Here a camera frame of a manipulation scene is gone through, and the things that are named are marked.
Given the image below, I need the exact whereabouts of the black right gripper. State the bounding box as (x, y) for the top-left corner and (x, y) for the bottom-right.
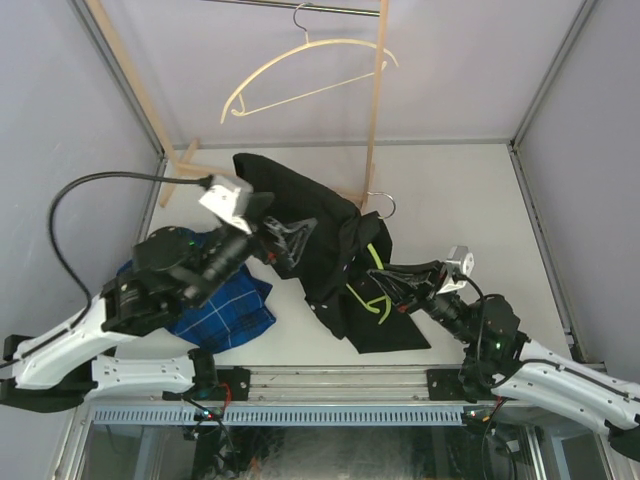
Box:
(370, 260), (476, 345)

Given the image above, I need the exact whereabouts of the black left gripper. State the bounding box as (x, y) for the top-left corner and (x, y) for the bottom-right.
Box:
(183, 193), (316, 309)

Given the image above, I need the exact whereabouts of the green plastic hanger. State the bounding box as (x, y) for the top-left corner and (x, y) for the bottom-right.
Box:
(346, 190), (397, 325)

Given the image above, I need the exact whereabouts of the black button shirt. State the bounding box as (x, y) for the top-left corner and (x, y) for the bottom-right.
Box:
(233, 153), (431, 354)

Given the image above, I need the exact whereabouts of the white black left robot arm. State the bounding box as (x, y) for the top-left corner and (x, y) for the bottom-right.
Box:
(1, 193), (317, 413)

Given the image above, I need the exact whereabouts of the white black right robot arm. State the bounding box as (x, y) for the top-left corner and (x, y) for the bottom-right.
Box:
(367, 261), (639, 460)

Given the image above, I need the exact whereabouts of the blue plaid shirt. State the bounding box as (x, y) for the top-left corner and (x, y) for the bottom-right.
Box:
(115, 227), (275, 354)

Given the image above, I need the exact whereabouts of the beige plastic hanger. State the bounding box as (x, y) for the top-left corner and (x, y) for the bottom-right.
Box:
(218, 10), (399, 125)

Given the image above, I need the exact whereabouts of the metal hanging rod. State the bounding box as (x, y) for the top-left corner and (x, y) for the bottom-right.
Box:
(210, 0), (380, 17)

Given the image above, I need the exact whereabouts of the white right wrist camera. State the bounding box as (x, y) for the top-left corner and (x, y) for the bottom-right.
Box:
(437, 245), (475, 294)

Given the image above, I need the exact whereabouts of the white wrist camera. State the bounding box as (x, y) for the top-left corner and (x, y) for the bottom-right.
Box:
(199, 175), (253, 235)
(437, 245), (475, 294)

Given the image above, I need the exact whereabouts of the black right camera cable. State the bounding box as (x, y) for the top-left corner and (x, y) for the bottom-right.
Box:
(457, 272), (501, 391)

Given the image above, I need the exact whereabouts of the black camera cable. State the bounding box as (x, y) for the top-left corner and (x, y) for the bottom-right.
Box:
(457, 272), (501, 391)
(48, 171), (211, 321)

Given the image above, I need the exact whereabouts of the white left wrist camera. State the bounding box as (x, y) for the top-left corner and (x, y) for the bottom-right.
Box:
(199, 175), (253, 235)

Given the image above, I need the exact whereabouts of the black left camera cable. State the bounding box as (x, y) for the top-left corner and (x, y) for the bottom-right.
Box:
(48, 171), (211, 321)

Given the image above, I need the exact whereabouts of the wooden clothes rack frame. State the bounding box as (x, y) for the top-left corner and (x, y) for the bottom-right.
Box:
(81, 1), (389, 209)

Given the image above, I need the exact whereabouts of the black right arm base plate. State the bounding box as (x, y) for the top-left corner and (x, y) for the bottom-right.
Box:
(426, 367), (496, 403)

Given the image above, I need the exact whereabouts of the aluminium extrusion rail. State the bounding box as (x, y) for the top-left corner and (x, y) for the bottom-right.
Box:
(84, 358), (432, 404)

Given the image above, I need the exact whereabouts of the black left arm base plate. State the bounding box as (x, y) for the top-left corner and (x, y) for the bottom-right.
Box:
(162, 367), (251, 402)

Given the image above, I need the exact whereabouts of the blue slotted cable duct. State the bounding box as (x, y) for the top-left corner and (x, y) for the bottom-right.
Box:
(92, 405), (464, 427)

